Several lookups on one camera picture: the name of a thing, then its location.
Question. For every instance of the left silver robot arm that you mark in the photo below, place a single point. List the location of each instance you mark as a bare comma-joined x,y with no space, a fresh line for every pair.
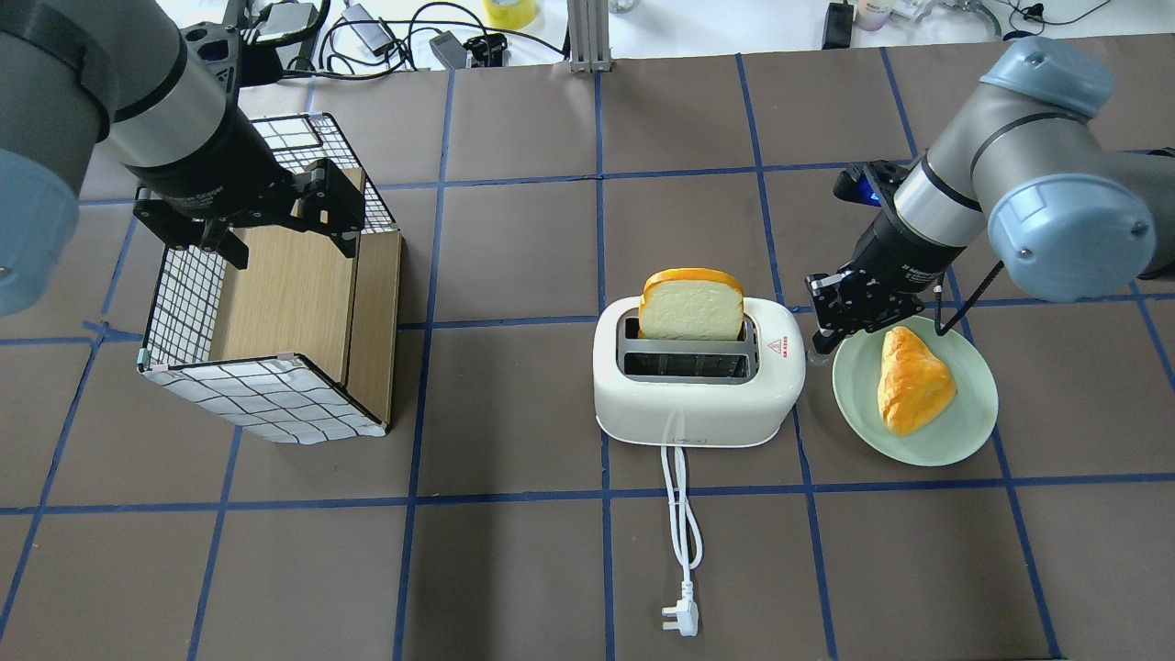
162,100

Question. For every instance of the light green plate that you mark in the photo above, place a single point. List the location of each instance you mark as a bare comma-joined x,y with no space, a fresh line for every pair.
956,434

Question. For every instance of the white two-slot toaster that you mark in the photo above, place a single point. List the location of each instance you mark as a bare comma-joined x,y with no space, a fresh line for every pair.
697,394

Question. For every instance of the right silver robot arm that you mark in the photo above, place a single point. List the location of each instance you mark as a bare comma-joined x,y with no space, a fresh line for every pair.
1018,165

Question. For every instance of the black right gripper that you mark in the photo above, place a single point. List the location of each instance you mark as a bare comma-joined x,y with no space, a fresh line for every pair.
896,253

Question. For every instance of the black power adapter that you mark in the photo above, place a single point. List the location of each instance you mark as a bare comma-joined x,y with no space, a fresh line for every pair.
838,26

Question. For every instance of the wire basket with wooden shelf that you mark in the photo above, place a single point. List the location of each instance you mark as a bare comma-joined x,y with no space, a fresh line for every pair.
299,346

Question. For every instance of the aluminium frame post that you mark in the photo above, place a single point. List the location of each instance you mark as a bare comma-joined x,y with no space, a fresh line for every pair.
589,37

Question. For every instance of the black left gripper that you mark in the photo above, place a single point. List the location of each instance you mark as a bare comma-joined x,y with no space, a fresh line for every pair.
223,176

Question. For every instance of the white paper cup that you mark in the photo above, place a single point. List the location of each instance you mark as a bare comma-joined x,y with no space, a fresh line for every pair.
871,15

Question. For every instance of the yellow pastry bread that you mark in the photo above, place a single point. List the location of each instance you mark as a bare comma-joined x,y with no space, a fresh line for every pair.
914,385

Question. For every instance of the toast bread slice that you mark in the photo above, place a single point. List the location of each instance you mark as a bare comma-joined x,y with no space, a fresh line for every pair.
691,304

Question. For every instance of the yellow tape roll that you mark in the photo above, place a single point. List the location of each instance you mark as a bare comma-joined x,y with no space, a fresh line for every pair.
510,14

